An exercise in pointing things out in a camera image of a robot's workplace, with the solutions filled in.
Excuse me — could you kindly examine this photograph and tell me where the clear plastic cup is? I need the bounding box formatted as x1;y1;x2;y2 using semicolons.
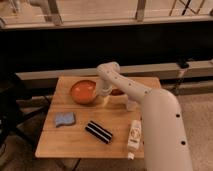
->
126;97;137;111

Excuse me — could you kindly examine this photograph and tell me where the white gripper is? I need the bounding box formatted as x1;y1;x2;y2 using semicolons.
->
96;79;112;106

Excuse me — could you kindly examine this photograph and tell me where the black white striped box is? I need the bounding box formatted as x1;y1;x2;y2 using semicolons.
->
85;121;113;144

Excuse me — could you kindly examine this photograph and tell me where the blue sponge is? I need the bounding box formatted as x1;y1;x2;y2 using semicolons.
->
55;112;76;127

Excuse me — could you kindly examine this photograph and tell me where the metal railing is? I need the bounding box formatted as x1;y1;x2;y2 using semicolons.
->
0;0;213;30

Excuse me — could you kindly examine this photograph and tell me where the wooden folding table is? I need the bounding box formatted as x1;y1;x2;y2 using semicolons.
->
35;76;163;160

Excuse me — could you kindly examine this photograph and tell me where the white lotion bottle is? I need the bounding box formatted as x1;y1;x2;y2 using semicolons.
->
127;120;142;160

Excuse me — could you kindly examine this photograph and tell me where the orange ceramic bowl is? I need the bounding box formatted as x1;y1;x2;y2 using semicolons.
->
70;80;97;104

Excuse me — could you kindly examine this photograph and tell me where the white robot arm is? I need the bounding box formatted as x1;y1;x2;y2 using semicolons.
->
97;62;193;171

